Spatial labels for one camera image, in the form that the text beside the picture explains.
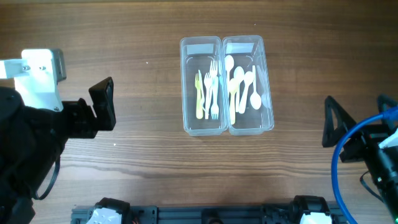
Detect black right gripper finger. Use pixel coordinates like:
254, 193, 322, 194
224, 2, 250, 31
377, 94, 397, 131
322, 96, 356, 147

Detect white plastic spoon thin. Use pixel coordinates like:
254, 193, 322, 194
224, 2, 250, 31
250, 65, 261, 110

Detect yellow plastic fork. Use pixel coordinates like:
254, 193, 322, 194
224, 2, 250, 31
195, 73, 203, 119

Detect white plastic spoon thick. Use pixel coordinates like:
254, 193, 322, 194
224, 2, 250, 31
238, 71, 254, 114

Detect yellow plastic spoon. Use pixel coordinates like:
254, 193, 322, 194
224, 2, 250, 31
228, 78, 239, 125

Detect light blue plastic fork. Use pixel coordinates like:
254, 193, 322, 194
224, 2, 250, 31
211, 76, 219, 119

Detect white plastic fork long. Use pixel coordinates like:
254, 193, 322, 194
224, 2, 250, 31
204, 60, 217, 119

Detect white plastic fork small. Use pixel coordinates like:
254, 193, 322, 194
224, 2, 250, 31
197, 70, 205, 111

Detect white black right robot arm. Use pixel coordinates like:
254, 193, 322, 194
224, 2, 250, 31
322, 95, 397, 223

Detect clear plastic container right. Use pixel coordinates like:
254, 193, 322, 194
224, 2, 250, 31
222, 35, 274, 136

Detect clear plastic container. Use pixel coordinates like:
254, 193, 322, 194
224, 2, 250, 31
222, 35, 274, 136
180, 36, 229, 136

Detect clear plastic container left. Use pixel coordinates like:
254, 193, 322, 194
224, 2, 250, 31
180, 36, 229, 136

